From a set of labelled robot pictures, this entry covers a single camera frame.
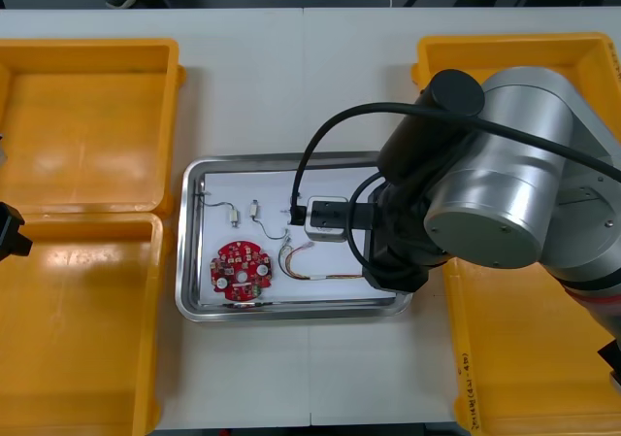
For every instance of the yellow-orange bin with handwriting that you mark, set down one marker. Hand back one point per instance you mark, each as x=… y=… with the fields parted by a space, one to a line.
x=524 y=348

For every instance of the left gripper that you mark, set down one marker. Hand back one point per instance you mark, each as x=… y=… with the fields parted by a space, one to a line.
x=9 y=222

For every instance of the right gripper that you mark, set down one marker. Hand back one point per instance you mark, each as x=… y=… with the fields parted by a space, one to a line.
x=398 y=242

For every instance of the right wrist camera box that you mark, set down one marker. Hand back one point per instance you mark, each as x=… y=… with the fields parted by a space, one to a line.
x=326 y=236

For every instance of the white paper sheet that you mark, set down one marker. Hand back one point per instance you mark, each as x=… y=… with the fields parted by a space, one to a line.
x=233 y=183

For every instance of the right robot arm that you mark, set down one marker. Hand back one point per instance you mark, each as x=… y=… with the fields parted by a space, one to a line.
x=524 y=140

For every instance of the round red circuit board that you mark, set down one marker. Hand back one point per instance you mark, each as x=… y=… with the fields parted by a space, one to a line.
x=238 y=261

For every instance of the yellow-orange plastic bin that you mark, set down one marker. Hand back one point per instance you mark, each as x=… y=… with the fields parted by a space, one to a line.
x=87 y=130
x=485 y=47
x=73 y=334

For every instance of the steel tray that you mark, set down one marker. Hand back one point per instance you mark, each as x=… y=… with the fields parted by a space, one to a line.
x=186 y=261

